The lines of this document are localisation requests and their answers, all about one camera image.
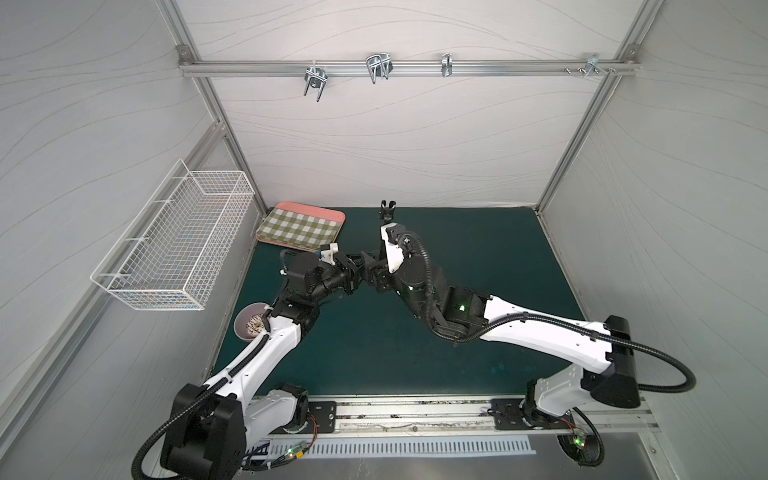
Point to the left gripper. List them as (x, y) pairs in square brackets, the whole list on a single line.
[(345, 271)]

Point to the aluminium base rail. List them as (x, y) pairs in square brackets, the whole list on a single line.
[(456, 415)]

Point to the small metal bracket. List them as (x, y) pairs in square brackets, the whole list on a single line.
[(446, 65)]

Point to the white slotted cable duct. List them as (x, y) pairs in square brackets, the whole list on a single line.
[(421, 447)]

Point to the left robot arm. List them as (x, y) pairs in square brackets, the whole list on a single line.
[(212, 426)]

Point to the white wire basket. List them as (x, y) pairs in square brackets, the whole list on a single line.
[(171, 253)]

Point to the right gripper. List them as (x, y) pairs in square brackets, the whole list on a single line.
[(375, 274)]

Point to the metal double hook clamp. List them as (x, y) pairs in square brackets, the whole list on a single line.
[(379, 66)]

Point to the horizontal aluminium top rail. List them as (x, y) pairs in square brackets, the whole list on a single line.
[(401, 68)]

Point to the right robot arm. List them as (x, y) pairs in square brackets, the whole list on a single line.
[(601, 355)]

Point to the metal U-bolt clamp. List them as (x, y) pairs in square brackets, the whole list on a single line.
[(316, 79)]

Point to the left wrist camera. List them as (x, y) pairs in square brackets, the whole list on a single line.
[(328, 252)]

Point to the metal corner bracket bolts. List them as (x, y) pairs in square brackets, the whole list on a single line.
[(592, 67)]

